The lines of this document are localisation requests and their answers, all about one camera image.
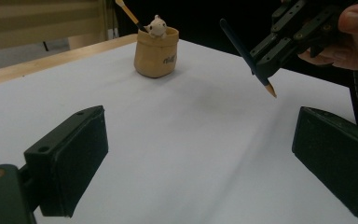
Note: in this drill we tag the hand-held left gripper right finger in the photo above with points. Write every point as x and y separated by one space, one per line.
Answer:
338 158

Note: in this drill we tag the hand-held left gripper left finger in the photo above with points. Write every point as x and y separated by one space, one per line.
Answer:
68 161

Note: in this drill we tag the dark blue pencil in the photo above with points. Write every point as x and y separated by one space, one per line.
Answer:
239 46

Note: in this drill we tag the tan pen holder with bear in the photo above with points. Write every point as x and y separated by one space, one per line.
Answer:
157 53

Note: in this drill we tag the paintbrush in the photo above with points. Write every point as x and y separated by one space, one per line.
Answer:
129 13

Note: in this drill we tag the white table sheet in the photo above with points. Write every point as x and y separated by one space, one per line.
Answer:
167 140

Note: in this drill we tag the light wooden shelf unit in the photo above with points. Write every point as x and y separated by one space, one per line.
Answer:
40 21

